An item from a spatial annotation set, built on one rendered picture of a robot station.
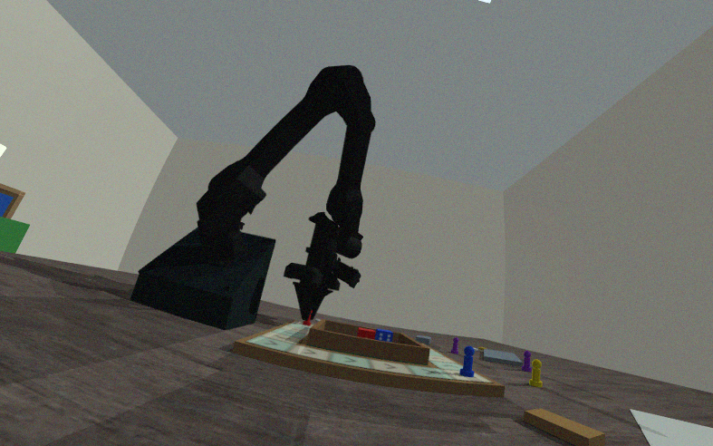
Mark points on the blue pawn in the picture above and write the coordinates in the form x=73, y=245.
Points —
x=468, y=360

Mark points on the tan rectangular block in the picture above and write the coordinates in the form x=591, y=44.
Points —
x=574, y=432

